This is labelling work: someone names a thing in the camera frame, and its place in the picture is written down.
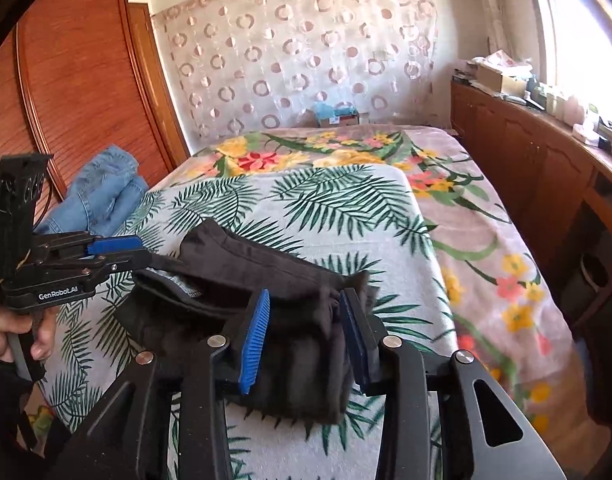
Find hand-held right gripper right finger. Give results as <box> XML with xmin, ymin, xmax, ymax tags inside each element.
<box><xmin>338</xmin><ymin>288</ymin><xmax>568</xmax><ymax>480</ymax></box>

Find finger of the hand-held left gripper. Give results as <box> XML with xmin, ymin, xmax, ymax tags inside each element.
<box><xmin>86</xmin><ymin>236</ymin><xmax>142</xmax><ymax>257</ymax></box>
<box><xmin>103</xmin><ymin>251</ymin><xmax>153</xmax><ymax>276</ymax></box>

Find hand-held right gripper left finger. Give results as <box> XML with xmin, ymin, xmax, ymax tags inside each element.
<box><xmin>50</xmin><ymin>288</ymin><xmax>271</xmax><ymax>480</ymax></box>

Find black pants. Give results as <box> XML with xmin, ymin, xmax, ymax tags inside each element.
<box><xmin>113</xmin><ymin>217</ymin><xmax>387</xmax><ymax>426</ymax></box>

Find person's left hand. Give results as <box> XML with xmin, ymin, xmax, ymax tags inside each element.
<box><xmin>0</xmin><ymin>305</ymin><xmax>59</xmax><ymax>364</ymax></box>

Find blue jeans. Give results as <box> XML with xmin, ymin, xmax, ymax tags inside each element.
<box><xmin>36</xmin><ymin>145</ymin><xmax>149</xmax><ymax>238</ymax></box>

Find leaf print bedspread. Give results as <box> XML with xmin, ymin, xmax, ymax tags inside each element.
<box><xmin>40</xmin><ymin>162</ymin><xmax>459</xmax><ymax>480</ymax></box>

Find wooden slatted wardrobe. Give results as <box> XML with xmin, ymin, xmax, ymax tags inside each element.
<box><xmin>0</xmin><ymin>0</ymin><xmax>191</xmax><ymax>261</ymax></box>

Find floral blanket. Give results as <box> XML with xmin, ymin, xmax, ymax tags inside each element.
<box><xmin>193</xmin><ymin>125</ymin><xmax>594</xmax><ymax>461</ymax></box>

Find small cardboard box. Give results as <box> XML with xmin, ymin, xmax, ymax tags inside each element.
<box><xmin>318</xmin><ymin>111</ymin><xmax>371</xmax><ymax>127</ymax></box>

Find black chair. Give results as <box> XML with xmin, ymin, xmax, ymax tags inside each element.
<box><xmin>578</xmin><ymin>230</ymin><xmax>612</xmax><ymax>426</ymax></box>

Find long wooden cabinet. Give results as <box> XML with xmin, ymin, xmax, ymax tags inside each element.
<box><xmin>451</xmin><ymin>80</ymin><xmax>612</xmax><ymax>311</ymax></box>

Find circle pattern curtain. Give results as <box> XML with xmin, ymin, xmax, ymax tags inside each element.
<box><xmin>150</xmin><ymin>0</ymin><xmax>439</xmax><ymax>141</ymax></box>

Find open cardboard box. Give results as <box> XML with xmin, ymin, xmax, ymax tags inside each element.
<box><xmin>476</xmin><ymin>62</ymin><xmax>526</xmax><ymax>95</ymax></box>

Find white tissue pack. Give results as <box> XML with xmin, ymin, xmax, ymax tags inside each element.
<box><xmin>573</xmin><ymin>110</ymin><xmax>603</xmax><ymax>144</ymax></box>

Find group of white bottles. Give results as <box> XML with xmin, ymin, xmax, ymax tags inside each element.
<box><xmin>543</xmin><ymin>85</ymin><xmax>587</xmax><ymax>122</ymax></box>

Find white crumpled paper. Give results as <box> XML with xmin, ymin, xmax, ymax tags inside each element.
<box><xmin>486</xmin><ymin>50</ymin><xmax>533</xmax><ymax>69</ymax></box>

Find pale window curtain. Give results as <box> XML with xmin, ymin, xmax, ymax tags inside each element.
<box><xmin>468</xmin><ymin>0</ymin><xmax>508</xmax><ymax>56</ymax></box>

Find window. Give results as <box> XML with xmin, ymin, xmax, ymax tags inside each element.
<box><xmin>528</xmin><ymin>0</ymin><xmax>612</xmax><ymax>116</ymax></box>

